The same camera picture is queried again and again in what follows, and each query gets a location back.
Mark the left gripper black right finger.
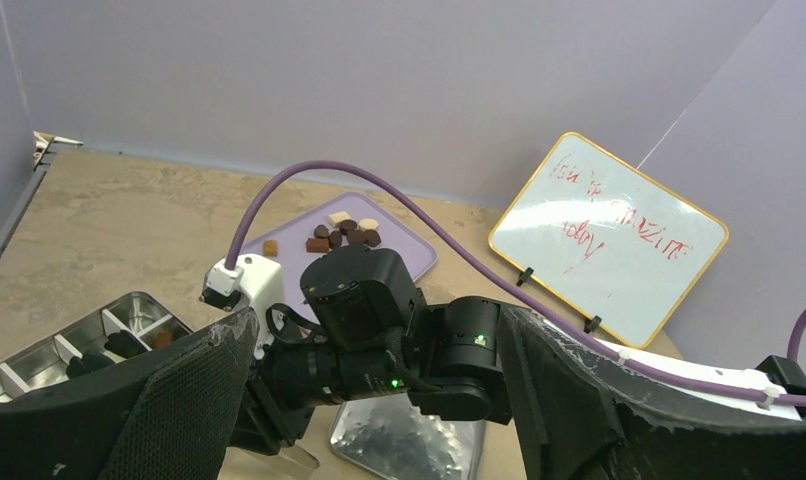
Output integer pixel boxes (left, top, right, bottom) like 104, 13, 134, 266
498, 306, 806, 479

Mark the caramel chocolate piece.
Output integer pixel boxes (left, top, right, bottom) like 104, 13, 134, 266
262, 239, 279, 258

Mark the black whiteboard foot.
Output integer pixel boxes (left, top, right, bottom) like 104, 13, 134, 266
515, 267, 534, 287
583, 316, 602, 334

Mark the pink divided chocolate tin box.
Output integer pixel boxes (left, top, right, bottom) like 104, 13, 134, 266
0, 291, 194, 403

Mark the lavender plastic tray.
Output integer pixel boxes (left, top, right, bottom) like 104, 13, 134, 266
242, 193, 437, 322

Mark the white chocolate piece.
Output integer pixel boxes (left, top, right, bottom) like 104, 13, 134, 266
328, 211, 352, 228

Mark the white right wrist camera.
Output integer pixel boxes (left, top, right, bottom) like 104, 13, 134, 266
200, 254, 285, 360

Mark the yellow framed whiteboard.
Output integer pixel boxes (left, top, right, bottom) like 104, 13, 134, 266
488, 132, 730, 349

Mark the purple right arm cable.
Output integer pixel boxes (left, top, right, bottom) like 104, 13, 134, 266
224, 160, 806, 409

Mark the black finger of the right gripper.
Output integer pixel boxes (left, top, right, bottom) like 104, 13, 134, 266
243, 445, 320, 472

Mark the silver square tin lid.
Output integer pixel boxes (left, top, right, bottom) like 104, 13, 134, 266
329, 395, 486, 480

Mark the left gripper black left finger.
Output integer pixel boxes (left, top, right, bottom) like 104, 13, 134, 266
0, 308, 259, 479

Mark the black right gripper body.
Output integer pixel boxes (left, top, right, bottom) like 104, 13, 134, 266
230, 364, 408, 454

